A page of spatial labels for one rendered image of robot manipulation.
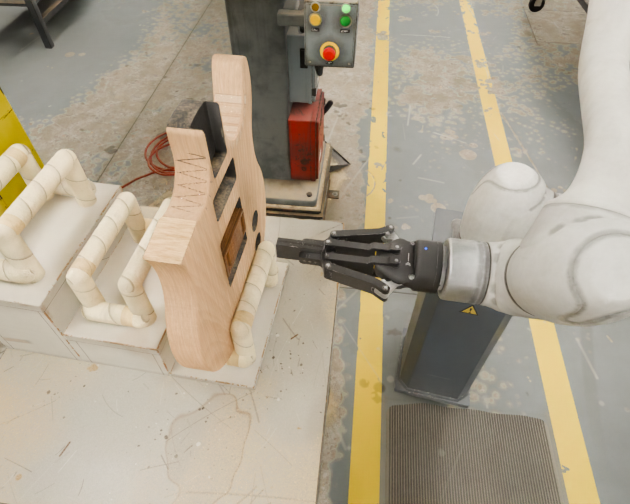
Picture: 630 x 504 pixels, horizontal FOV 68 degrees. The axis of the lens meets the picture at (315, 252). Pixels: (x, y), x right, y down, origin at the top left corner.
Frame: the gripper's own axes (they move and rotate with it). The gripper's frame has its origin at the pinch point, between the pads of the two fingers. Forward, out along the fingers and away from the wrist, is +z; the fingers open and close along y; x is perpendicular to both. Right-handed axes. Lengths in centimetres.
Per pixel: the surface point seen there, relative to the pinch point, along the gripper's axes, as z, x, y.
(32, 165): 46.8, 2.8, 8.7
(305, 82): 21, -40, 116
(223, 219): 10.0, 7.1, -2.3
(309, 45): 16, -16, 96
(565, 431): -88, -115, 29
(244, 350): 7.8, -15.3, -9.6
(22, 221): 38.8, 5.0, -5.4
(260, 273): 7.5, -9.9, 2.2
